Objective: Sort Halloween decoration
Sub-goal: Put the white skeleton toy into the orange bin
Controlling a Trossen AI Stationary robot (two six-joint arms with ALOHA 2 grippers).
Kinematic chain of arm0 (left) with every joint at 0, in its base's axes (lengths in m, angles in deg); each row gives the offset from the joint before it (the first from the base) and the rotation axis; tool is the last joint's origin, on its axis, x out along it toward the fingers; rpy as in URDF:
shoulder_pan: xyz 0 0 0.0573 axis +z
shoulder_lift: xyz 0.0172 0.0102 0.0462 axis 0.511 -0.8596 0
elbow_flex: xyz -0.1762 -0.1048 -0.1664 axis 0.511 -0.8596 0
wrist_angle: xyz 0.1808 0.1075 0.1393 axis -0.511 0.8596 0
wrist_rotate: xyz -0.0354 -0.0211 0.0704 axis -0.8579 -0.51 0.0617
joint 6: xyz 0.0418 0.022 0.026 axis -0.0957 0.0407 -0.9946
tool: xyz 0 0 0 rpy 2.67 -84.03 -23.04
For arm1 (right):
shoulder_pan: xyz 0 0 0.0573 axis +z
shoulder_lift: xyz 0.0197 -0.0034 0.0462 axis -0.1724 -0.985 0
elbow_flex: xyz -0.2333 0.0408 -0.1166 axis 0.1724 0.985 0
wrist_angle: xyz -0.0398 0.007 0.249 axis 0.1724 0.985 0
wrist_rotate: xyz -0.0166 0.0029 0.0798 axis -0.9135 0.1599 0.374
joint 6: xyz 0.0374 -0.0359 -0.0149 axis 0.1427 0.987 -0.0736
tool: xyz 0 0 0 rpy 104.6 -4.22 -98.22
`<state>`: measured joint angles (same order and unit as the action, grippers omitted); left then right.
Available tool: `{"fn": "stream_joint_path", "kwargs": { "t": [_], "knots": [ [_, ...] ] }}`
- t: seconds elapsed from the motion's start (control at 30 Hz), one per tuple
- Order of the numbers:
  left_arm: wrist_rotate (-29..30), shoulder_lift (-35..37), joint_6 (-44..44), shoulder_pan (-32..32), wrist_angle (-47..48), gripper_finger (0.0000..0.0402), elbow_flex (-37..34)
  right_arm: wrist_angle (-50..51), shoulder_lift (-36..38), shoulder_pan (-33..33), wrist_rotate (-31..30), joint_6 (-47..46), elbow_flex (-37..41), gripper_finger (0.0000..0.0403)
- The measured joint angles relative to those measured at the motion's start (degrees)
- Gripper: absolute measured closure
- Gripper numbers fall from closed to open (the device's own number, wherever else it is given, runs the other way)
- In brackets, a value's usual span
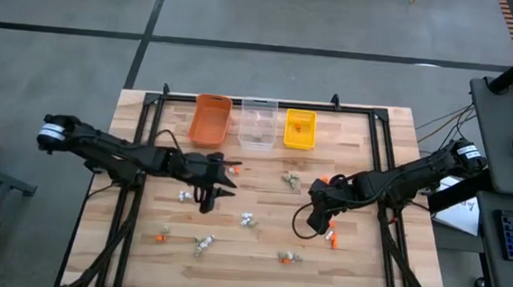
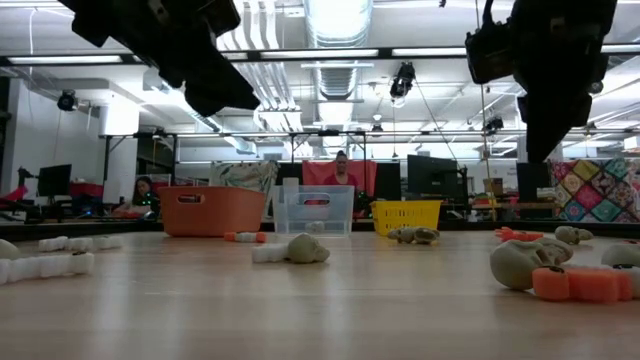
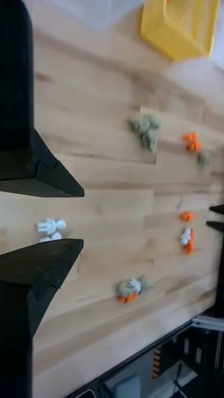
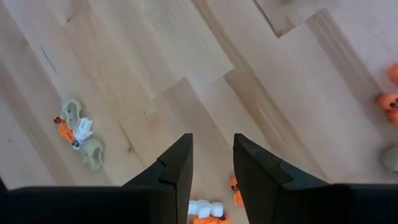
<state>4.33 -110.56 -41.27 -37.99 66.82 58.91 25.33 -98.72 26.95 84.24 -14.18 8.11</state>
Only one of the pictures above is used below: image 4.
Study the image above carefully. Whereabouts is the orange plastic skeleton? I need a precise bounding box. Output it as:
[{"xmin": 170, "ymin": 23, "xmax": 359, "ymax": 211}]
[
  {"xmin": 229, "ymin": 175, "xmax": 245, "ymax": 208},
  {"xmin": 192, "ymin": 213, "xmax": 230, "ymax": 224},
  {"xmin": 375, "ymin": 63, "xmax": 398, "ymax": 126},
  {"xmin": 53, "ymin": 115, "xmax": 77, "ymax": 144}
]

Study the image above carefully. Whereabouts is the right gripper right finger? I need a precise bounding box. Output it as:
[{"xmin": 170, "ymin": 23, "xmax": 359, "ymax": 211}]
[{"xmin": 233, "ymin": 133, "xmax": 330, "ymax": 224}]

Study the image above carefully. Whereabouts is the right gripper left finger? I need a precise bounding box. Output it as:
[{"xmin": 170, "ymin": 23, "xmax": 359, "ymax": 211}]
[{"xmin": 121, "ymin": 133, "xmax": 194, "ymax": 224}]

